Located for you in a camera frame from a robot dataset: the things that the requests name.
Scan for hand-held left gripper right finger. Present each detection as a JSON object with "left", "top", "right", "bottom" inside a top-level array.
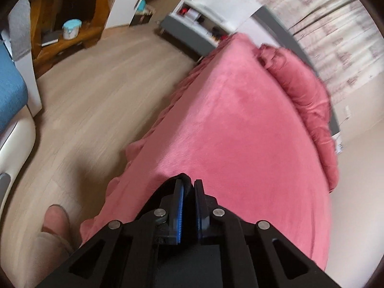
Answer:
[{"left": 194, "top": 179, "right": 344, "bottom": 288}]

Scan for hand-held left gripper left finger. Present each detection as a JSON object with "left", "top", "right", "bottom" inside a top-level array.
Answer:
[{"left": 36, "top": 179, "right": 186, "bottom": 288}]

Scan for pink bed sheet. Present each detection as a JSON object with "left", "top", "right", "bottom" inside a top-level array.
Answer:
[{"left": 79, "top": 33, "right": 339, "bottom": 272}]

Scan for person's leg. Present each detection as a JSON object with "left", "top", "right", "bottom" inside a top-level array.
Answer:
[{"left": 28, "top": 204, "right": 75, "bottom": 279}]

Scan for pink duvet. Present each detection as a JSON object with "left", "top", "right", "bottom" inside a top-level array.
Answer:
[{"left": 258, "top": 44, "right": 341, "bottom": 192}]

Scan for white bedside shelf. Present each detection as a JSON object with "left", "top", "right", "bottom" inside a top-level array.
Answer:
[{"left": 160, "top": 1, "right": 237, "bottom": 63}]

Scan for wooden desk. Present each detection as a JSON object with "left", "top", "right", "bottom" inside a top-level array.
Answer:
[{"left": 30, "top": 0, "right": 120, "bottom": 63}]

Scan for grey headboard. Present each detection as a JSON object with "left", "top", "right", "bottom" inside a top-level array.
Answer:
[{"left": 237, "top": 4, "right": 341, "bottom": 135}]

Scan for white chair blue cushion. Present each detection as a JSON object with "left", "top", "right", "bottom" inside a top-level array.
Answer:
[{"left": 0, "top": 0, "right": 42, "bottom": 213}]

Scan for white jar teal lid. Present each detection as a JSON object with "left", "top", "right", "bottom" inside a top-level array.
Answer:
[{"left": 62, "top": 19, "right": 82, "bottom": 40}]

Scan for wooden cabinet white doors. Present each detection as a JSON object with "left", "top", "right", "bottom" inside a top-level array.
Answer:
[{"left": 105, "top": 0, "right": 164, "bottom": 29}]

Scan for grey notebook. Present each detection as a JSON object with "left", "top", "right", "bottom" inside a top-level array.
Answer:
[{"left": 40, "top": 31, "right": 60, "bottom": 47}]

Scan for printed curtain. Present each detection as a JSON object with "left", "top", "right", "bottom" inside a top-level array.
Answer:
[{"left": 246, "top": 0, "right": 380, "bottom": 93}]

